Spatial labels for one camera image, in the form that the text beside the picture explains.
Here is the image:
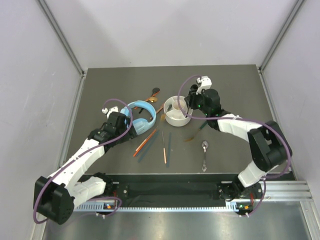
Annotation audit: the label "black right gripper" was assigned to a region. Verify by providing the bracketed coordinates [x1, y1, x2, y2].
[184, 87, 210, 117]

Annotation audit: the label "light blue headphones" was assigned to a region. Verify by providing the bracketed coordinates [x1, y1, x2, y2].
[128, 100, 157, 135]

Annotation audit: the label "gold spoon green handle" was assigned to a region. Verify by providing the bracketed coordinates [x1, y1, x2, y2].
[134, 96, 158, 110]

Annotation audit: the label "small black spoon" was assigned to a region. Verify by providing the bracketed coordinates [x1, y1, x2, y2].
[150, 87, 160, 97]

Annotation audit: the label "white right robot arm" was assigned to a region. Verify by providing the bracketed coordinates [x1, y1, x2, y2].
[185, 84, 293, 200]

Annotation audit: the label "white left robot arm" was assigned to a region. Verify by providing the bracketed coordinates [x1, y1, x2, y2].
[33, 108, 138, 225]

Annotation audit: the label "white divided round container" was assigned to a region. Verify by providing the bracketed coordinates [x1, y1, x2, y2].
[163, 96, 191, 127]

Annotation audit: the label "dark teal chopstick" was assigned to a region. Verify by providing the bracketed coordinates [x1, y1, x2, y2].
[137, 131, 159, 163]
[166, 132, 172, 168]

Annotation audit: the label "silver ornate spoon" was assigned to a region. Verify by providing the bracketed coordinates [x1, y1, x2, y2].
[201, 140, 209, 172]

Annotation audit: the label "copper utensil beside container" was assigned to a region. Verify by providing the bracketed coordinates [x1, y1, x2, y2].
[149, 103, 165, 120]

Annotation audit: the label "silver copper chopstick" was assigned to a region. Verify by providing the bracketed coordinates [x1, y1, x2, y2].
[161, 130, 168, 165]

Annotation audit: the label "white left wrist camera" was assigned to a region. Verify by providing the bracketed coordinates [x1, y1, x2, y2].
[101, 106, 119, 118]

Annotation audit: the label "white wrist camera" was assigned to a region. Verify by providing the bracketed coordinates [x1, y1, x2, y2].
[196, 76, 212, 95]
[101, 106, 119, 118]

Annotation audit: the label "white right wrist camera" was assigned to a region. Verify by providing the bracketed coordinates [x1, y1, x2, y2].
[196, 76, 212, 95]

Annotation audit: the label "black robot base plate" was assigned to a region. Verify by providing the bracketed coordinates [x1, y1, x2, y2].
[82, 174, 273, 202]

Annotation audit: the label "grey slotted cable duct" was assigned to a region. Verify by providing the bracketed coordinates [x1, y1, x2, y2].
[74, 201, 251, 213]

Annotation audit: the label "aluminium frame rail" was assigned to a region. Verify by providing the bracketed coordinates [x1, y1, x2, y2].
[34, 0, 87, 78]

